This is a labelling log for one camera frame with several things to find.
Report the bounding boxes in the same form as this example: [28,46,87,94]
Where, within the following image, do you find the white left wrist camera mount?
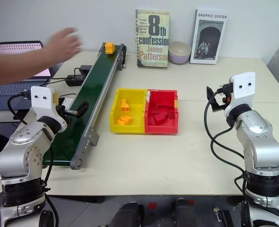
[30,86,69,126]

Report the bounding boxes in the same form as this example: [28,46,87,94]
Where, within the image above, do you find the Graphic Design white book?
[189,9,228,65]

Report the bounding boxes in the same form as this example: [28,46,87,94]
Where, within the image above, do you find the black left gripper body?
[55,96,79,124]

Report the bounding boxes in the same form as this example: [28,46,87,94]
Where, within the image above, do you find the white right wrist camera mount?
[223,71,257,112]

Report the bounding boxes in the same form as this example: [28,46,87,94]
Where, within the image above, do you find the laptop with pink screen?
[0,41,53,112]

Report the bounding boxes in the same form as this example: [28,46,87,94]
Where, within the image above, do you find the dark rounded shape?
[171,198,200,227]
[110,201,145,227]

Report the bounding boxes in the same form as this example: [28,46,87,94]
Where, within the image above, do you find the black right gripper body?
[216,81,234,107]

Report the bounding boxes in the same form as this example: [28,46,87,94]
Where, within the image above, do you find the black power adapter cable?
[43,67,84,87]

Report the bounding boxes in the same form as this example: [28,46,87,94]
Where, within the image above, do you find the green conveyor belt grey frame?
[42,42,128,170]

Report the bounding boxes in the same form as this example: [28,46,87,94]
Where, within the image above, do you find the lilac and cream bowl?
[168,41,192,65]

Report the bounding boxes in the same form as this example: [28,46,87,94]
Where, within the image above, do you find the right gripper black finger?
[211,99,227,113]
[206,86,219,107]

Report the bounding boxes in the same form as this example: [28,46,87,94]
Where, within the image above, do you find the orange toy block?
[116,115,134,126]
[104,42,116,56]
[120,98,131,113]

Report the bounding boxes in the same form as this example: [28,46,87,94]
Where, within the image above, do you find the yellow plastic bin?
[109,88,148,135]

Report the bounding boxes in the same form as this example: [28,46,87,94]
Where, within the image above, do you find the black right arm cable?
[204,88,279,227]

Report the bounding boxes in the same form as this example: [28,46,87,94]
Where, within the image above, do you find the red toy block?
[153,110,171,125]

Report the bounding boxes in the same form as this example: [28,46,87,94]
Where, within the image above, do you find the red plastic bin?
[144,89,180,136]

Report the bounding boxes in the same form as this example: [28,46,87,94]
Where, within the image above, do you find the black power adapter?
[66,74,86,87]

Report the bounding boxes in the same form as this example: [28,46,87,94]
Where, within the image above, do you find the person's bare hand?
[44,26,84,64]

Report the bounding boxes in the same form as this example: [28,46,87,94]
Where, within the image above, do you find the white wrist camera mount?
[223,71,257,112]
[30,86,69,126]

